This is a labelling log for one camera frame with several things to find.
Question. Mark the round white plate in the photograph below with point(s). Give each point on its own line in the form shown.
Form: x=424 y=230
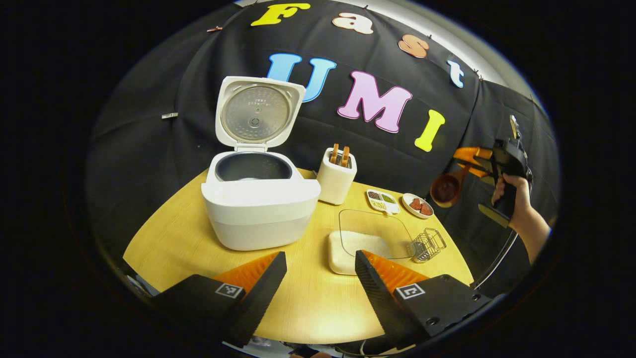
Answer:
x=407 y=198

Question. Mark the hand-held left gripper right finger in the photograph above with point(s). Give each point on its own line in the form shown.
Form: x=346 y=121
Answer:
x=377 y=298

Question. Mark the white rice box clear lid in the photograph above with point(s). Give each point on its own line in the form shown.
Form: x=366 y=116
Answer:
x=340 y=261

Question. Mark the white toaster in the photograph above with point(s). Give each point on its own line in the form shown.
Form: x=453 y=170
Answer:
x=335 y=184

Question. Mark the white rice cooker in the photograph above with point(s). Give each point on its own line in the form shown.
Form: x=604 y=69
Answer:
x=258 y=209

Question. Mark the toasted bread slice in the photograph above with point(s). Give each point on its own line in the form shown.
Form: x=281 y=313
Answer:
x=334 y=153
x=345 y=156

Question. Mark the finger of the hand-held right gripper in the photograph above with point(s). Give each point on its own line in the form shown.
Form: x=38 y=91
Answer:
x=472 y=154
x=478 y=171

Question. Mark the silver cloth clip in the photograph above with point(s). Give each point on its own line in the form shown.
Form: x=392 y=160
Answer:
x=169 y=115

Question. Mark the brown wooden spoon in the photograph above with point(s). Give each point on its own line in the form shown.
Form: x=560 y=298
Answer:
x=445 y=190

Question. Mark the white divided bean dish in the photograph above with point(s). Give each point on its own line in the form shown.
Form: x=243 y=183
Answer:
x=382 y=201

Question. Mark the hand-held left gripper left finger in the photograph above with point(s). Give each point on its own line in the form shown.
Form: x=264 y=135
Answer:
x=263 y=293

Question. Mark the red sausage slice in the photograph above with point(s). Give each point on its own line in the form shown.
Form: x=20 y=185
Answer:
x=426 y=209
x=415 y=204

